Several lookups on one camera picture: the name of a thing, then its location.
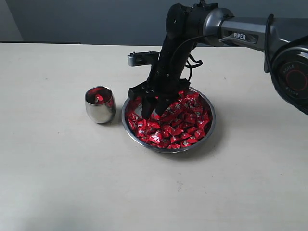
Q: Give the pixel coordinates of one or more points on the stainless steel bowl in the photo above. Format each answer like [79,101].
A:
[137,140]

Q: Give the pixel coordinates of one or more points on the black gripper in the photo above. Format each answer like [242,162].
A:
[164,77]

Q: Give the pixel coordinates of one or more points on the pile of red wrapped candies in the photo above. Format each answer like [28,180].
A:
[178,125]

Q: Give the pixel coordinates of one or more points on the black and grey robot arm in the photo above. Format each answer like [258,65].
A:
[284,42]

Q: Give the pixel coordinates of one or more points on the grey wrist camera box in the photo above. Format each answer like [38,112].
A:
[143,58]

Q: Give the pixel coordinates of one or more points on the stainless steel cup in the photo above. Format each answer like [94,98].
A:
[101,113]

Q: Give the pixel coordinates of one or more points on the red candy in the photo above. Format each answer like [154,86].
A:
[98,99]

